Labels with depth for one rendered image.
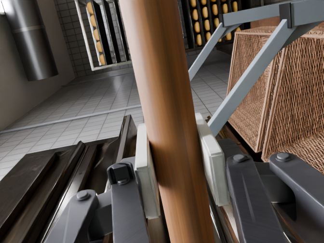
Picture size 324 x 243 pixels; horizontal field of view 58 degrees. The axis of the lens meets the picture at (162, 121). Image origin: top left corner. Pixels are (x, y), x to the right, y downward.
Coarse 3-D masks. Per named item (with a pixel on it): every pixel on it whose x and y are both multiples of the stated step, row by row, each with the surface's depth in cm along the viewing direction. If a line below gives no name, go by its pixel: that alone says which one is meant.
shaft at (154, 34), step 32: (128, 0) 14; (160, 0) 14; (128, 32) 15; (160, 32) 14; (160, 64) 15; (160, 96) 15; (160, 128) 16; (192, 128) 17; (160, 160) 17; (192, 160) 17; (160, 192) 18; (192, 192) 17; (192, 224) 18
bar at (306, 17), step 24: (312, 0) 50; (240, 24) 99; (288, 24) 52; (312, 24) 53; (264, 48) 54; (192, 72) 102; (240, 96) 56; (216, 120) 57; (216, 216) 36; (216, 240) 33
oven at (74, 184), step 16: (224, 128) 163; (96, 144) 176; (240, 144) 140; (80, 160) 157; (256, 160) 123; (80, 176) 139; (64, 192) 126; (64, 208) 115; (160, 208) 190; (48, 224) 106; (160, 224) 167; (288, 224) 84; (160, 240) 149
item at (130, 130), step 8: (128, 120) 160; (128, 128) 148; (136, 128) 173; (128, 136) 140; (136, 136) 163; (120, 144) 129; (128, 144) 134; (120, 152) 120; (128, 152) 128; (120, 160) 112; (112, 232) 75; (112, 240) 73
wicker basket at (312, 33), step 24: (288, 48) 103; (312, 48) 103; (288, 72) 106; (312, 72) 106; (288, 96) 108; (312, 96) 109; (288, 120) 112; (312, 120) 112; (264, 144) 114; (288, 144) 115; (312, 144) 109
